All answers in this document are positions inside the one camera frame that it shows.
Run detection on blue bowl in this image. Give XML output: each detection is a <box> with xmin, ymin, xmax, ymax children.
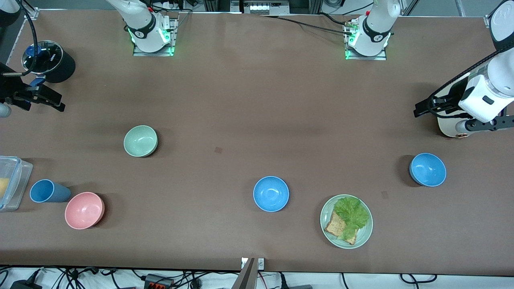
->
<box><xmin>409</xmin><ymin>153</ymin><xmax>447</xmax><ymax>187</ymax></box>
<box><xmin>253</xmin><ymin>176</ymin><xmax>290</xmax><ymax>212</ymax></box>

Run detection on green bowl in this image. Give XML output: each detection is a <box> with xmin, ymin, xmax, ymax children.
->
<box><xmin>124</xmin><ymin>125</ymin><xmax>159</xmax><ymax>157</ymax></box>

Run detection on pink bowl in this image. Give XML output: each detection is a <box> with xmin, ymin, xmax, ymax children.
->
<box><xmin>65</xmin><ymin>192</ymin><xmax>105</xmax><ymax>230</ymax></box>

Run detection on cream white toaster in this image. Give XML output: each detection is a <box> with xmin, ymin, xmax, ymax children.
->
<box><xmin>436</xmin><ymin>80</ymin><xmax>473</xmax><ymax>139</ymax></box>

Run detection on glass lid blue knob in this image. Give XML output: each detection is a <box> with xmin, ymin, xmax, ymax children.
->
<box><xmin>21</xmin><ymin>40</ymin><xmax>63</xmax><ymax>75</ymax></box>

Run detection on clear plastic container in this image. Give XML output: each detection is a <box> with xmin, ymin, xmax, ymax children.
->
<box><xmin>0</xmin><ymin>156</ymin><xmax>33</xmax><ymax>212</ymax></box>

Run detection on blue cup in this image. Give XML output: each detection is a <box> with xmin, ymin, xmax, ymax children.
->
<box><xmin>30</xmin><ymin>179</ymin><xmax>72</xmax><ymax>204</ymax></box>

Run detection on green lettuce leaf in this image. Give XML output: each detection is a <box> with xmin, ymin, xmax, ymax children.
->
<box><xmin>334</xmin><ymin>196</ymin><xmax>369</xmax><ymax>240</ymax></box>

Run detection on green plate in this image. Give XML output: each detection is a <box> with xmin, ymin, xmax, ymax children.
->
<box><xmin>320</xmin><ymin>194</ymin><xmax>373</xmax><ymax>249</ymax></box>

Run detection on brown bread slice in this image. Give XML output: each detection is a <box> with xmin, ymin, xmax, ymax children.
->
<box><xmin>324</xmin><ymin>211</ymin><xmax>358</xmax><ymax>245</ymax></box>

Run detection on grey electronics box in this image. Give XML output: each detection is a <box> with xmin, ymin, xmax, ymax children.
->
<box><xmin>241</xmin><ymin>0</ymin><xmax>290</xmax><ymax>16</ymax></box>

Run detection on black box red buttons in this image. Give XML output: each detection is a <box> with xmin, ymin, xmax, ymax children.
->
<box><xmin>144</xmin><ymin>274</ymin><xmax>174</xmax><ymax>289</ymax></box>

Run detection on grey metal pole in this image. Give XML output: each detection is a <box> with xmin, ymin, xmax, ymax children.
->
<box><xmin>231</xmin><ymin>258</ymin><xmax>257</xmax><ymax>289</ymax></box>

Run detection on black pot blue handle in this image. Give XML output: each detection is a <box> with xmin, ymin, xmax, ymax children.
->
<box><xmin>21</xmin><ymin>40</ymin><xmax>76</xmax><ymax>87</ymax></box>

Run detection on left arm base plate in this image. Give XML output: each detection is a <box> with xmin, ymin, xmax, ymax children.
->
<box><xmin>345</xmin><ymin>20</ymin><xmax>388</xmax><ymax>61</ymax></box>

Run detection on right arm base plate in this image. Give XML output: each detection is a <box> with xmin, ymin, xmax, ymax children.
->
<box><xmin>133</xmin><ymin>18</ymin><xmax>178</xmax><ymax>57</ymax></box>

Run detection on black table cable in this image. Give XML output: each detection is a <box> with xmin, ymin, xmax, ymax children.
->
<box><xmin>261</xmin><ymin>14</ymin><xmax>355</xmax><ymax>36</ymax></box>

